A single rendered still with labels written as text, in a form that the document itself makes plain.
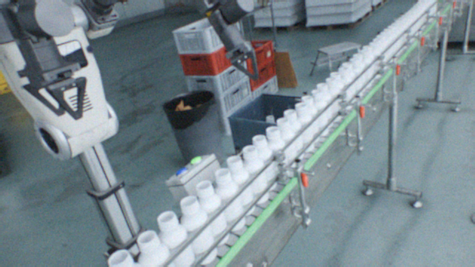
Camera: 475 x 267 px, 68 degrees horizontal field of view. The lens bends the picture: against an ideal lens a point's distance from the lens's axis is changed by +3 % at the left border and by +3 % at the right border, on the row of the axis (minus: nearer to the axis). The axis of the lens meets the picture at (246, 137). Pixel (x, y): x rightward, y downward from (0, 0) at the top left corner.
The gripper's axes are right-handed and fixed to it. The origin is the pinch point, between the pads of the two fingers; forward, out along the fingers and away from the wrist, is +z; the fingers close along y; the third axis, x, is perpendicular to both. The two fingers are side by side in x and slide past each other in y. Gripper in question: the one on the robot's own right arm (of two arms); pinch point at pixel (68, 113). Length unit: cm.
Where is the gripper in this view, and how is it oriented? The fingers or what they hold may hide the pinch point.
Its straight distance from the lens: 75.3
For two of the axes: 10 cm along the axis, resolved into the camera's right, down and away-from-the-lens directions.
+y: 8.0, 1.5, -5.8
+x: 5.7, -4.6, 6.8
